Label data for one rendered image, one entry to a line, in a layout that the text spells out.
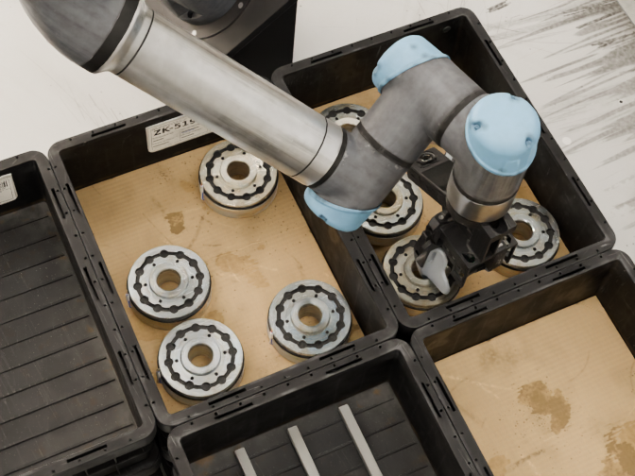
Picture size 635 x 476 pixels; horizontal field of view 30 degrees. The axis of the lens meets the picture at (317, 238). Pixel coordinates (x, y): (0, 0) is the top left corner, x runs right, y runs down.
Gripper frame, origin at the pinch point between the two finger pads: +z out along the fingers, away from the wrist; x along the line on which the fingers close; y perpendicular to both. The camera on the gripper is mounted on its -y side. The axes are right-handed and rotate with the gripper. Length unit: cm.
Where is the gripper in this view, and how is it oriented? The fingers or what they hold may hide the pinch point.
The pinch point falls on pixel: (440, 261)
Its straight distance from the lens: 152.0
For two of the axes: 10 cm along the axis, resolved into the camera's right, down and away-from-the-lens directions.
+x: 8.6, -4.3, 2.9
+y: 5.1, 7.8, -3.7
